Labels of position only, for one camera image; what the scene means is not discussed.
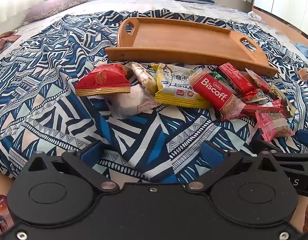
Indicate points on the white crumpled paper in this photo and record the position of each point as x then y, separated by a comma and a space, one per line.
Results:
255, 16

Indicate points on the red nut mix packet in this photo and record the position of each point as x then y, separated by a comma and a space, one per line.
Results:
258, 108

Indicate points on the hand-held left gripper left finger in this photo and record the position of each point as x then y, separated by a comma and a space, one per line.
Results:
90, 153

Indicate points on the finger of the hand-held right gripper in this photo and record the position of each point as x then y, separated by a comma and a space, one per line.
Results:
293, 158

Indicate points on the beige spotted nougat packet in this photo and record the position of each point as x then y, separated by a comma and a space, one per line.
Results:
144, 78

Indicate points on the white clear snack packet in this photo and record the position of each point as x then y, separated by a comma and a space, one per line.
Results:
129, 102

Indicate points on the blue white patterned blanket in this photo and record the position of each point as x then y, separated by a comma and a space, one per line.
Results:
56, 92

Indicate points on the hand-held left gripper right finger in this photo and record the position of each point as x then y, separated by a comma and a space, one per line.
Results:
211, 153

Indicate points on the dark brown snack packet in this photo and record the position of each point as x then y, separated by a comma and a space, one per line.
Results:
288, 107

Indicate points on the red printed packet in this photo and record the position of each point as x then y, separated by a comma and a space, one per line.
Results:
1, 212

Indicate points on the light blue cloth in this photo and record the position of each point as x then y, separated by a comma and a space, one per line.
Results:
306, 51

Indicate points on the purple pillow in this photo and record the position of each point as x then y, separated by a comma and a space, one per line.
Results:
56, 6

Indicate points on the grey bed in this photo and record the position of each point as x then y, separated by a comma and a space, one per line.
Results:
114, 3

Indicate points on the red caramel biscuit packet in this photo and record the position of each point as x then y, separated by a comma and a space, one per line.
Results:
214, 91

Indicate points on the olive gold small packet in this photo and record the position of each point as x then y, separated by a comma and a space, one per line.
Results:
276, 91

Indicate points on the long red snack packet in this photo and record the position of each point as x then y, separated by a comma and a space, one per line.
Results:
234, 76

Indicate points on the red gold snack packet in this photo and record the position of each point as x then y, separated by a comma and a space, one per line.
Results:
104, 80

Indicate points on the brown cloth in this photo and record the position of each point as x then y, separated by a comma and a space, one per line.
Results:
4, 41

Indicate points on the green pea snack packet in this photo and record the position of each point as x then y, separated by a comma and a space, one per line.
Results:
216, 75

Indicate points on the yellow wafer packet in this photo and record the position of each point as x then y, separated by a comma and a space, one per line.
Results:
176, 90

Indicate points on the pink clear snack packet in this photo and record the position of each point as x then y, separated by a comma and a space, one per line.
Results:
273, 125

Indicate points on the clear red cookie packet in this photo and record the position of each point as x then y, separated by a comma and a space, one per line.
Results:
258, 80

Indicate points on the small brown packet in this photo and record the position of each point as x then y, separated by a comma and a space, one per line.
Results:
303, 75

